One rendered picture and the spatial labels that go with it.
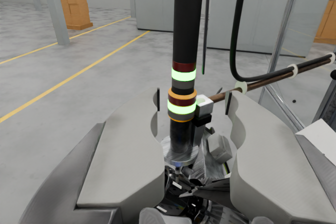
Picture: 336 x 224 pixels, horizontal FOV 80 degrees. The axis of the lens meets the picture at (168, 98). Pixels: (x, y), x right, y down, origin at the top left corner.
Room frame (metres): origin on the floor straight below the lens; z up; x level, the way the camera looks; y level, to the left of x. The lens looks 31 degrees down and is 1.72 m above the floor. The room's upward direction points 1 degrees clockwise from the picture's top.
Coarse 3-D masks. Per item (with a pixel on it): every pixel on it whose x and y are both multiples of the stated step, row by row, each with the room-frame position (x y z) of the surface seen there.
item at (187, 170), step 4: (192, 164) 0.43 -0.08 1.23; (184, 168) 0.41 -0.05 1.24; (188, 168) 0.43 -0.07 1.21; (192, 168) 0.43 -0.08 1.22; (184, 172) 0.41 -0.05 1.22; (188, 172) 0.43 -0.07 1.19; (188, 176) 0.43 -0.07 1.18; (204, 184) 0.35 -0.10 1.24; (188, 192) 0.31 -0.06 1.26; (184, 196) 0.31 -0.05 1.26; (188, 196) 0.30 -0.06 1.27; (192, 196) 0.29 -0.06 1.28; (196, 196) 0.32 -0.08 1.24
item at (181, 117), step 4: (168, 112) 0.26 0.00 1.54; (172, 112) 0.25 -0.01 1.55; (192, 112) 0.25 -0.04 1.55; (172, 116) 0.25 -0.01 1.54; (176, 116) 0.25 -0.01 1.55; (180, 116) 0.24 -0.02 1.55; (184, 116) 0.25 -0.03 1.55; (188, 116) 0.25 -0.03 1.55; (192, 116) 0.25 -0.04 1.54; (180, 120) 0.24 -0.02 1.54
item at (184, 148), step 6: (174, 126) 0.25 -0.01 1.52; (180, 126) 0.25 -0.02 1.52; (186, 126) 0.25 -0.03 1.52; (174, 132) 0.25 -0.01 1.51; (180, 132) 0.25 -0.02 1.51; (186, 132) 0.25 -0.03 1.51; (174, 138) 0.25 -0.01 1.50; (180, 138) 0.25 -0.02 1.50; (186, 138) 0.25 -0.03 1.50; (174, 144) 0.25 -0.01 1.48; (180, 144) 0.25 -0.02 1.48; (186, 144) 0.26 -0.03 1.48; (174, 150) 0.25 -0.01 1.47; (180, 150) 0.25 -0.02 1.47
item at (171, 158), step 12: (204, 96) 0.30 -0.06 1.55; (204, 108) 0.27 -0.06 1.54; (192, 120) 0.27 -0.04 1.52; (204, 120) 0.27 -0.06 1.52; (192, 132) 0.27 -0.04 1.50; (168, 144) 0.27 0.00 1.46; (192, 144) 0.27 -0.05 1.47; (168, 156) 0.24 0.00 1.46; (180, 156) 0.24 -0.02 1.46; (192, 156) 0.24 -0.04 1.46
